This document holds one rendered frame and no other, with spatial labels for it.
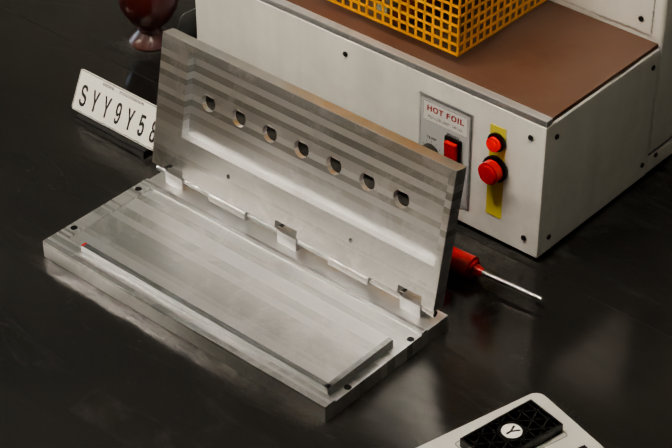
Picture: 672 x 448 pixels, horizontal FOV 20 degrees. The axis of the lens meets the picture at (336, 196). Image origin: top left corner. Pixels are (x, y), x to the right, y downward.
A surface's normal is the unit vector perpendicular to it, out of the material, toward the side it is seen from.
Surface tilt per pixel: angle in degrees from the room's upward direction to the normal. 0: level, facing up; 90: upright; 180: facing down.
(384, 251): 80
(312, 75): 90
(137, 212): 0
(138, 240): 0
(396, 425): 0
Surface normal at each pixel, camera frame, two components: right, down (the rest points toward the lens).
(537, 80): 0.00, -0.81
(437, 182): -0.65, 0.29
